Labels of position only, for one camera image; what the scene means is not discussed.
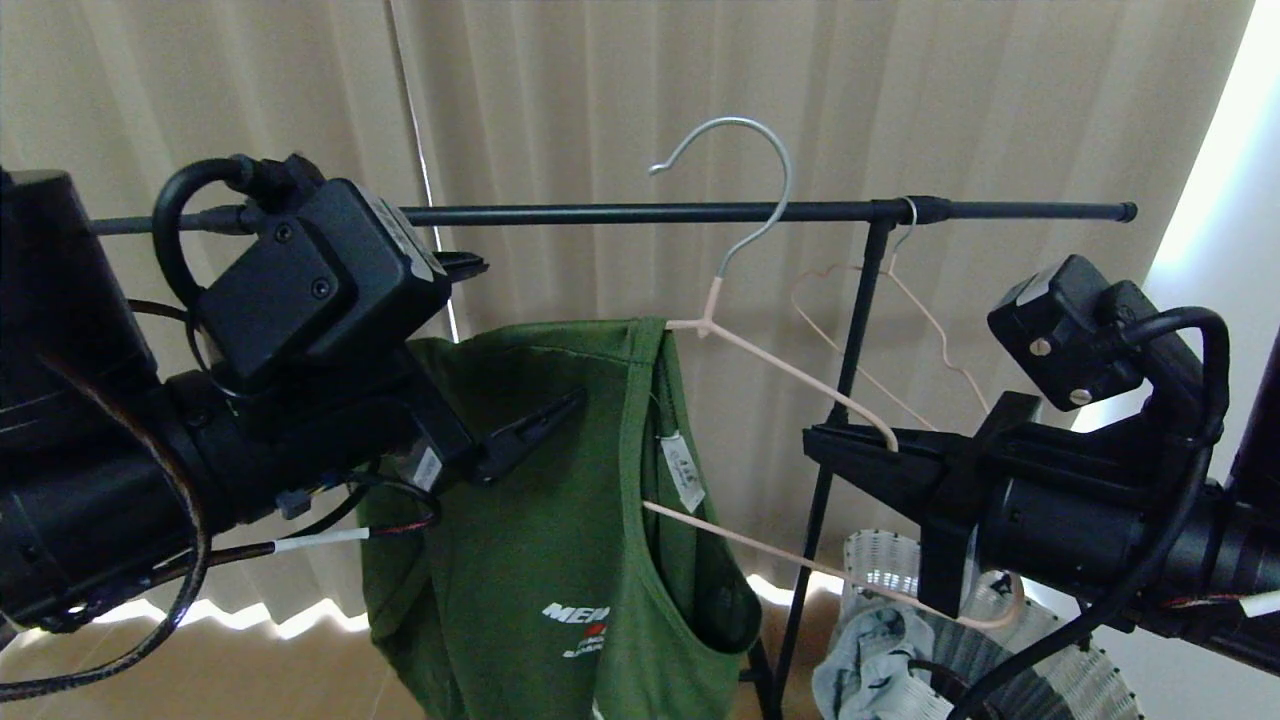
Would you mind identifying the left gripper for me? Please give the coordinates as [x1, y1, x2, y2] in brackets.
[0, 250, 589, 629]

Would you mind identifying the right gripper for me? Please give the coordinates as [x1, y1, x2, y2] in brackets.
[918, 390, 1243, 633]

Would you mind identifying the green long-sleeved shirt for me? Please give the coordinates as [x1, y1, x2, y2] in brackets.
[357, 318, 764, 720]

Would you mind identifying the pink clothes hanger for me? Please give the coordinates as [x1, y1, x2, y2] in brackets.
[640, 117, 1027, 632]
[790, 198, 991, 433]

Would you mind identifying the black clothes rack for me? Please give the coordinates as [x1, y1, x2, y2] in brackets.
[90, 196, 1139, 720]

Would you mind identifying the white laundry basket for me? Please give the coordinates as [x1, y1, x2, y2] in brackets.
[838, 530, 1147, 720]

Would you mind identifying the pale blue-grey garment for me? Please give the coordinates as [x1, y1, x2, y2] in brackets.
[812, 600, 962, 720]

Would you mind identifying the beige curtain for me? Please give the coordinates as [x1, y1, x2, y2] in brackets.
[0, 0, 1256, 643]

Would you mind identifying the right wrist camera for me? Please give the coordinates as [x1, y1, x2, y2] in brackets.
[987, 255, 1206, 471]

